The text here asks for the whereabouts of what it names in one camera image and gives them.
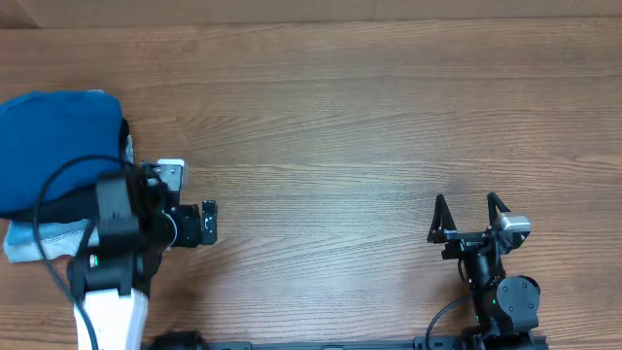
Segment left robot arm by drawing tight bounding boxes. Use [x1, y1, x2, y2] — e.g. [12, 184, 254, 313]
[67, 159, 218, 349]

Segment folded black shirt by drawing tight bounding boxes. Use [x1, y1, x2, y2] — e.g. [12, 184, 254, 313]
[1, 119, 130, 224]

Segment blue polo shirt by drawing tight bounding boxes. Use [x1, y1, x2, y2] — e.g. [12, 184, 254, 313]
[1, 90, 123, 213]

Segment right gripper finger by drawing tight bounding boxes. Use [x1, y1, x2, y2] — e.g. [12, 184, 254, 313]
[427, 193, 457, 242]
[487, 192, 510, 225]

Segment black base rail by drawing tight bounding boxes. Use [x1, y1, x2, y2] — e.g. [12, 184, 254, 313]
[145, 330, 550, 350]

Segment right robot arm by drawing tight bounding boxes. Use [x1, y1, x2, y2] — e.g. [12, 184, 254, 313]
[423, 192, 549, 350]

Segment folded light blue jeans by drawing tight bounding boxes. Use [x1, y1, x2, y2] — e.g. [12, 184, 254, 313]
[2, 135, 135, 264]

